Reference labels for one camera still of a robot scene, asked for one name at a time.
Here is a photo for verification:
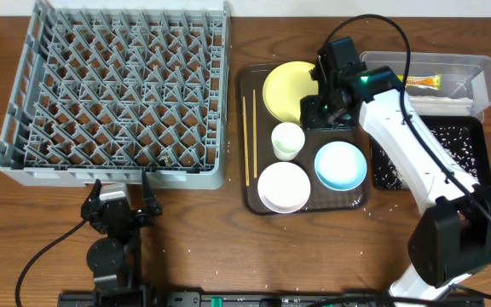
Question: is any white paper napkin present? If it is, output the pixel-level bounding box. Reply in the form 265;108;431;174
409;96;473;116

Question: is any clear plastic waste bin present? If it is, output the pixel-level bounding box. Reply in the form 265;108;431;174
358;50;491;124

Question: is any yellow round plate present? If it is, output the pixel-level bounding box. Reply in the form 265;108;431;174
263;61;318;125

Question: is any black waste tray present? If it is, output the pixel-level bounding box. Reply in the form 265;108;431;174
368;114;491;192

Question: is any white round bowl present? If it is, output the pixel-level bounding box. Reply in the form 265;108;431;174
257;162;311;214

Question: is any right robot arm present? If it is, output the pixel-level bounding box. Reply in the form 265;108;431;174
301;61;491;306

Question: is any green orange snack wrapper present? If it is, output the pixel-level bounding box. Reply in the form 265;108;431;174
406;74;442;90

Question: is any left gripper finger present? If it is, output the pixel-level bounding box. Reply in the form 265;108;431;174
142;171;162;216
86;179;101;203

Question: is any light blue bowl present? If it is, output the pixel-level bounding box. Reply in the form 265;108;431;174
314;141;367;192

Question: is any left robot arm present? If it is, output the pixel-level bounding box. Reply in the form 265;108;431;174
81;171;162;306

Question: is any dark brown serving tray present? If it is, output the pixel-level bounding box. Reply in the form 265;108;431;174
236;61;371;216

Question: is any grey plastic dish rack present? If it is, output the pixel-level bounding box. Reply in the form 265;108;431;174
0;1;231;190

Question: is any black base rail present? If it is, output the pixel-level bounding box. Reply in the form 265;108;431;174
56;290;485;307

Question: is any pale green cup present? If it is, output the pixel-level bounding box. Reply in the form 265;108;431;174
271;122;305;161

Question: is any leftover rice food waste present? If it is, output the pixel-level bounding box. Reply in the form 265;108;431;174
371;126;481;191

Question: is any left wooden chopstick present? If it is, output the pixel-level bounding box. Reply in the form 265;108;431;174
242;96;250;187

